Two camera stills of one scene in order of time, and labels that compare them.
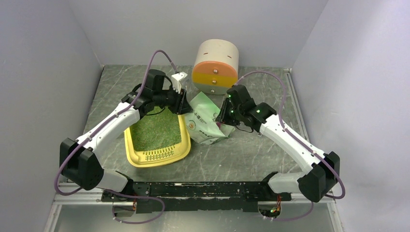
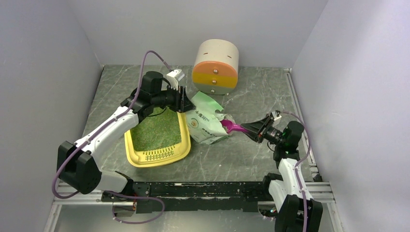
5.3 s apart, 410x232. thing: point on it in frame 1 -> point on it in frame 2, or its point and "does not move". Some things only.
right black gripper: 222,117 -> 258,125
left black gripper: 182,105 does not move
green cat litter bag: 201,123 does not move
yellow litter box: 160,157 does not move
